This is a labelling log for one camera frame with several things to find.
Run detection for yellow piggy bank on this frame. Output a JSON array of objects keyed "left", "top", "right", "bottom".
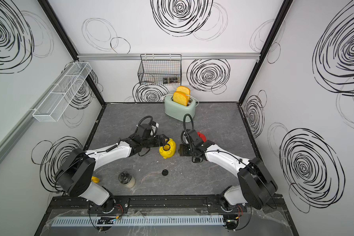
[{"left": 159, "top": 139, "right": 177, "bottom": 159}]

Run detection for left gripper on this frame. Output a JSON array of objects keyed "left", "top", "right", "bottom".
[{"left": 142, "top": 134, "right": 170, "bottom": 149}]

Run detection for clear jar with white contents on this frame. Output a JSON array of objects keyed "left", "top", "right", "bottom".
[{"left": 118, "top": 171, "right": 136, "bottom": 188}]

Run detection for red piggy bank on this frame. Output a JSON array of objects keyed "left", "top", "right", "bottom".
[{"left": 197, "top": 132, "right": 207, "bottom": 142}]

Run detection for black plug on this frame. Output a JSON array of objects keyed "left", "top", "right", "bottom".
[{"left": 162, "top": 170, "right": 169, "bottom": 176}]

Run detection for front toast slice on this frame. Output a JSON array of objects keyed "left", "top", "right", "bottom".
[{"left": 173, "top": 91, "right": 190, "bottom": 106}]

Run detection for mint green toaster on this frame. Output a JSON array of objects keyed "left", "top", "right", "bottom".
[{"left": 164, "top": 94, "right": 199, "bottom": 122}]

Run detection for toast slice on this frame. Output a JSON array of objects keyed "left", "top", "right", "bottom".
[
  {"left": 173, "top": 91, "right": 190, "bottom": 106},
  {"left": 176, "top": 86, "right": 190, "bottom": 95}
]

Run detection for white wire wall shelf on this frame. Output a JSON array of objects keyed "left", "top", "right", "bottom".
[{"left": 32, "top": 62, "right": 92, "bottom": 122}]

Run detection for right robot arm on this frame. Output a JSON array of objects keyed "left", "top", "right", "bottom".
[{"left": 179, "top": 129, "right": 278, "bottom": 211}]

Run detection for back toast slice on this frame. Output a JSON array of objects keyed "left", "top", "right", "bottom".
[{"left": 176, "top": 86, "right": 190, "bottom": 95}]

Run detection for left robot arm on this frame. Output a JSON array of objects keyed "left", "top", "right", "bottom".
[{"left": 54, "top": 122, "right": 170, "bottom": 213}]

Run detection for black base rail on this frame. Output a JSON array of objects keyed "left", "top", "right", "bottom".
[{"left": 48, "top": 194, "right": 287, "bottom": 214}]

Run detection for black wire wall basket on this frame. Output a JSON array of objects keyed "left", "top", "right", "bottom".
[{"left": 137, "top": 54, "right": 182, "bottom": 86}]

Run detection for white slotted cable duct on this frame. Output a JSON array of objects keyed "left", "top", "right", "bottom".
[{"left": 51, "top": 215, "right": 225, "bottom": 227}]

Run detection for yellow mug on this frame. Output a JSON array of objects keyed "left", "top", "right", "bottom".
[{"left": 91, "top": 177, "right": 100, "bottom": 183}]

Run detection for small jars in basket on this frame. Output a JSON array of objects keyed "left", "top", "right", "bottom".
[{"left": 162, "top": 77, "right": 180, "bottom": 85}]

